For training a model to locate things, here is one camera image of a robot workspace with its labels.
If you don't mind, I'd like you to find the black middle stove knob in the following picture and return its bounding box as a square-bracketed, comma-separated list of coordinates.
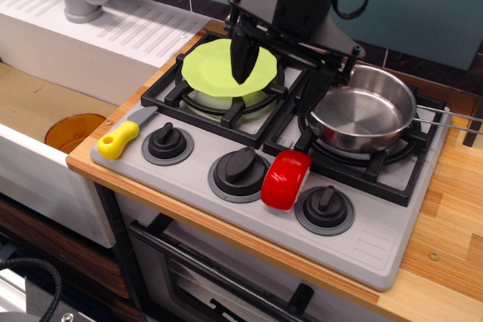
[208, 147, 270, 204]

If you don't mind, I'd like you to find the black burner grate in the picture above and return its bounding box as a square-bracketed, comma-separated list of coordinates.
[263, 86, 446, 207]
[141, 32, 306, 148]

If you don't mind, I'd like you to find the orange plastic bowl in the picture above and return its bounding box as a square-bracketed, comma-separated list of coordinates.
[44, 113, 106, 154]

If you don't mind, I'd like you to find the black braided cable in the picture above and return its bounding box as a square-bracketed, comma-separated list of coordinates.
[0, 0, 371, 322]

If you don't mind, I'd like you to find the black left burner grate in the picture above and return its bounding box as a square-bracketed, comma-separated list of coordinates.
[141, 32, 306, 148]

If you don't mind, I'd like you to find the black left stove knob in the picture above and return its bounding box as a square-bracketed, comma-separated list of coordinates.
[141, 122, 195, 167]

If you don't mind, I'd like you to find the grey toy stove top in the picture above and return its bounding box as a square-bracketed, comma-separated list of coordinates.
[89, 31, 453, 292]

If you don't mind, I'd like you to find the black right stove knob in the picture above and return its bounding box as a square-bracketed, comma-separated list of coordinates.
[294, 186, 355, 237]

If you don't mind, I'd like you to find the black right burner grate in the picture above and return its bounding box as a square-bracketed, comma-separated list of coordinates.
[263, 86, 446, 207]

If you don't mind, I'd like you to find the toy oven door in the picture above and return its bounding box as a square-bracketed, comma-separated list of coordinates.
[126, 214, 384, 321]

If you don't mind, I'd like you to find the stainless steel pot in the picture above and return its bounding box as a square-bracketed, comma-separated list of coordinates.
[307, 64, 483, 155]

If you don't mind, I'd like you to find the white toy sink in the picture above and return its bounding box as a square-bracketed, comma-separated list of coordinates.
[1, 0, 208, 248]

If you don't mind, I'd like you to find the light green plastic plate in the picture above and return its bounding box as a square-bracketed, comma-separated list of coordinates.
[181, 38, 278, 97]

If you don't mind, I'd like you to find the yellow handled toy knife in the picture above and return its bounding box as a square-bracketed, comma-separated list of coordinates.
[97, 106, 158, 160]

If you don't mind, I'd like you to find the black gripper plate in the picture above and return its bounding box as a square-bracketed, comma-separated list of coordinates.
[228, 0, 365, 111]

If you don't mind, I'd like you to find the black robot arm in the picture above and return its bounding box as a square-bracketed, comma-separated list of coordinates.
[228, 0, 365, 115]

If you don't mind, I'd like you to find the black stove knob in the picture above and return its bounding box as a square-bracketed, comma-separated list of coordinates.
[208, 147, 270, 204]
[294, 186, 355, 237]
[141, 122, 195, 167]

